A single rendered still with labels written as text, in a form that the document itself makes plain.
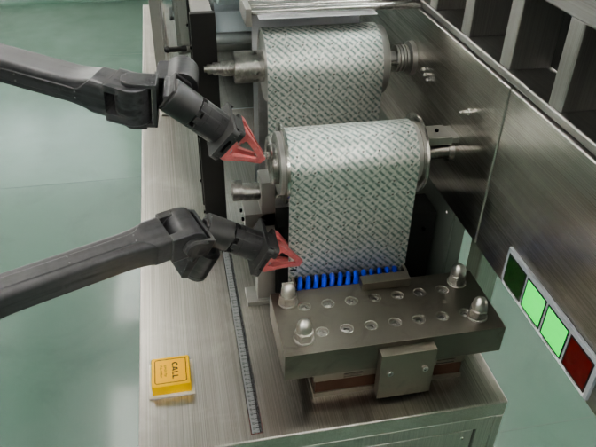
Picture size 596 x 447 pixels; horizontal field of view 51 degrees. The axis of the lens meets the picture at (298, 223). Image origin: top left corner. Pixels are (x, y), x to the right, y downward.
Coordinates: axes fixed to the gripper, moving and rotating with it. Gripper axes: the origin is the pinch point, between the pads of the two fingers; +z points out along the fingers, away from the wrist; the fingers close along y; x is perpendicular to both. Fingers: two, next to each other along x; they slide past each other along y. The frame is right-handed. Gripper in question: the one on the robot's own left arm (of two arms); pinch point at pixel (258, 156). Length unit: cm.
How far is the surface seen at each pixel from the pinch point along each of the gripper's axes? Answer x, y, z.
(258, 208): -9.9, -2.5, 9.2
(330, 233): -2.2, 6.4, 18.6
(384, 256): 0.2, 6.8, 31.6
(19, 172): -171, -220, 16
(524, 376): -25, -36, 164
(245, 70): 4.8, -22.6, -3.5
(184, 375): -36.4, 18.7, 10.3
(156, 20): -19, -96, -6
